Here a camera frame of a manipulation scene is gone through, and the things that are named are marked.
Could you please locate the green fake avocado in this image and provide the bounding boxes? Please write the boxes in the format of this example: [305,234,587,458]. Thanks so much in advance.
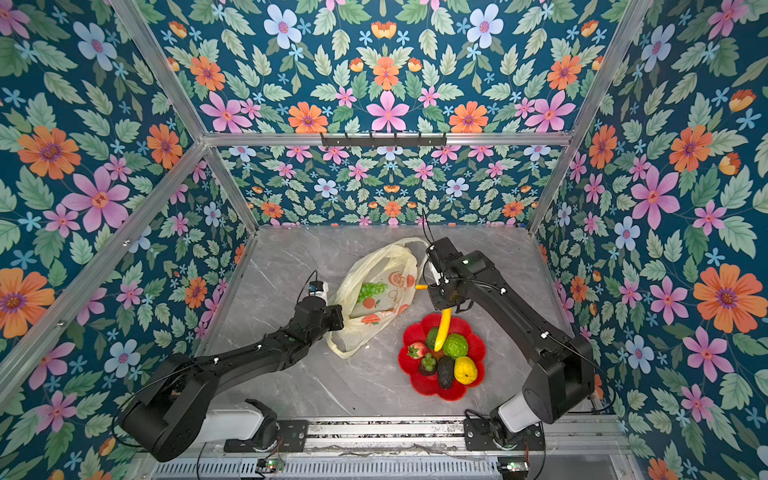
[425,327,439,351]

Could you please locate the dark fake mangosteen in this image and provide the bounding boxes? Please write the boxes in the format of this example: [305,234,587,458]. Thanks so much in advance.
[418,353,438,377]

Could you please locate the white vent grille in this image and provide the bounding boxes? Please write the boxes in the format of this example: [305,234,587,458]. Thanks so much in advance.
[152,457,501,479]

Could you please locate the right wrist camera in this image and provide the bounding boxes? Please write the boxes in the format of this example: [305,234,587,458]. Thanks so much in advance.
[426,237,463,276]

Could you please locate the green fake grapes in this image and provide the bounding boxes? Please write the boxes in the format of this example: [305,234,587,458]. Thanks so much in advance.
[357,283,388,303]

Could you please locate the red flower-shaped plastic plate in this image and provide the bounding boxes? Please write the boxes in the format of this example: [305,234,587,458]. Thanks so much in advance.
[398,314,486,401]

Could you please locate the red fake strawberry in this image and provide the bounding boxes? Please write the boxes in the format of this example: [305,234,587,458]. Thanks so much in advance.
[407,342,429,360]

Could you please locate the dark purple fake avocado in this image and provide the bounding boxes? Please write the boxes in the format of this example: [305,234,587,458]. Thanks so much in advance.
[437,356,455,390]

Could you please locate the yellow fake banana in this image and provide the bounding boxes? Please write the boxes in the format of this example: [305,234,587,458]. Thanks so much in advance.
[415,284,452,352]

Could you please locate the green fake lime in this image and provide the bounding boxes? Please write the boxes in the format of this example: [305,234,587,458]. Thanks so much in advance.
[442,333,469,359]

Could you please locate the aluminium front rail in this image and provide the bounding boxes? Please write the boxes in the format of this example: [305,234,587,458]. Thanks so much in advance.
[177,413,630,458]

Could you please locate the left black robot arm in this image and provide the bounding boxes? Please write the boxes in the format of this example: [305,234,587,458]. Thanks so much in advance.
[118,296,344,462]

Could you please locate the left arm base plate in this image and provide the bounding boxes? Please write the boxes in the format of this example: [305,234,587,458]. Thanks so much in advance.
[224,420,309,453]

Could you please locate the black hook rail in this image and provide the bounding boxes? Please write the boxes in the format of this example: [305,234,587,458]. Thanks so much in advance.
[320,133,448,148]

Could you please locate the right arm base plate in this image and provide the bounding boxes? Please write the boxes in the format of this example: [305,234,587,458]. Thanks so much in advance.
[463,416,546,452]

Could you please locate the yellow fake lemon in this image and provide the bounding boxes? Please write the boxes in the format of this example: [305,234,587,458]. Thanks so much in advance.
[454,356,478,385]

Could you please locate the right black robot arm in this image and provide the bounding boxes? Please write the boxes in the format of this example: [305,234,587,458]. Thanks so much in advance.
[426,237,596,447]

